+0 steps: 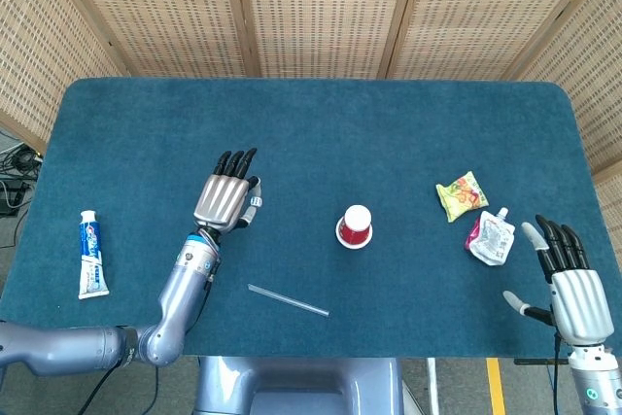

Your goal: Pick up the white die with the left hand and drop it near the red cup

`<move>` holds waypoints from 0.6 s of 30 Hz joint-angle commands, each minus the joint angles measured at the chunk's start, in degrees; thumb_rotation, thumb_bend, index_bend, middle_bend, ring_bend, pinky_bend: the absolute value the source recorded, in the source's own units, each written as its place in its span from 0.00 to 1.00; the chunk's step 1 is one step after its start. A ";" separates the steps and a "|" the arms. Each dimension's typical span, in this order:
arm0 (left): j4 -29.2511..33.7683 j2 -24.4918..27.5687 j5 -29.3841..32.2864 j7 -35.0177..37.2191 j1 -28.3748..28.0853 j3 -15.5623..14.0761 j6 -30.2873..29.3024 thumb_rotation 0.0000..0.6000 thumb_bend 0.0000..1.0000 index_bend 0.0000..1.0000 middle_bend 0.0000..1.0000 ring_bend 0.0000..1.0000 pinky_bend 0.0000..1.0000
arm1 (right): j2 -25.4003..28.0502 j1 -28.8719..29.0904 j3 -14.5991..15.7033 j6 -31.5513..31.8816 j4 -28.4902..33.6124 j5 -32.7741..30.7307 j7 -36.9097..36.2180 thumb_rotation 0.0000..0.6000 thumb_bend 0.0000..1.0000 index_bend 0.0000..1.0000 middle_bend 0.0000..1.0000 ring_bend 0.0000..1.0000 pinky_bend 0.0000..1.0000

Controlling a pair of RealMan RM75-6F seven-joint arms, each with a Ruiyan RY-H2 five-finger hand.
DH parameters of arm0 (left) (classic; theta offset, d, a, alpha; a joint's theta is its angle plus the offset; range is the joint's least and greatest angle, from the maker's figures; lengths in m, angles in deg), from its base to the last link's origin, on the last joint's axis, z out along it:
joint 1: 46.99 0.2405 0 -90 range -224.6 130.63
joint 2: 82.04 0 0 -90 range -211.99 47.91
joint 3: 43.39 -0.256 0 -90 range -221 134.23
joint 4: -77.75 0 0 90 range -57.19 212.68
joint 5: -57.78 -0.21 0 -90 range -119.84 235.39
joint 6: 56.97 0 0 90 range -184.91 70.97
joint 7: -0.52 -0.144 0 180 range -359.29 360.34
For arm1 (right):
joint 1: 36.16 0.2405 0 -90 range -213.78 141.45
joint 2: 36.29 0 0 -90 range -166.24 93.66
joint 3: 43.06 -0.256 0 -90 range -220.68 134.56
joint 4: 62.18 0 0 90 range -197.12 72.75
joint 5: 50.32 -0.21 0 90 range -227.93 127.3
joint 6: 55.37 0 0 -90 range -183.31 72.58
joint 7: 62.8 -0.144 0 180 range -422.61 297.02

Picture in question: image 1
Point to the crumpled white spout pouch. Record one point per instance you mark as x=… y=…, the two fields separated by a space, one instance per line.
x=491 y=237

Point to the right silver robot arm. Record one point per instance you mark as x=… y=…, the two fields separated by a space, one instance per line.
x=595 y=381

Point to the woven bamboo folding screen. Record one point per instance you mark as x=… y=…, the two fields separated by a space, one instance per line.
x=311 y=11

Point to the yellow green snack packet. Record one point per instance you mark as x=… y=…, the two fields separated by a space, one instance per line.
x=461 y=195

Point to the blue felt table mat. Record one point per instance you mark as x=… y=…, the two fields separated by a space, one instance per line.
x=311 y=133

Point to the silver blue robot torso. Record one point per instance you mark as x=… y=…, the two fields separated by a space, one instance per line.
x=301 y=386

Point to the red white paper cup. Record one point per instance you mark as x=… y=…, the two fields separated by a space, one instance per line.
x=355 y=228

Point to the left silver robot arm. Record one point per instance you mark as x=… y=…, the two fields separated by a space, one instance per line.
x=121 y=327

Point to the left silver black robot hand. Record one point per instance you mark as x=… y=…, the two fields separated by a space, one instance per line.
x=228 y=194

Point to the white blue toothpaste tube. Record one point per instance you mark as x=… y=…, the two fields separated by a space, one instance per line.
x=92 y=254

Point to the yellow floor tape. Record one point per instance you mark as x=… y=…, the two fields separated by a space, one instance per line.
x=495 y=386

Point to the clear plastic straw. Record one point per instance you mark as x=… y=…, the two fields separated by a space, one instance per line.
x=288 y=300

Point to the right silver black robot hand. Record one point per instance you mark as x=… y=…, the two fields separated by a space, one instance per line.
x=573 y=293

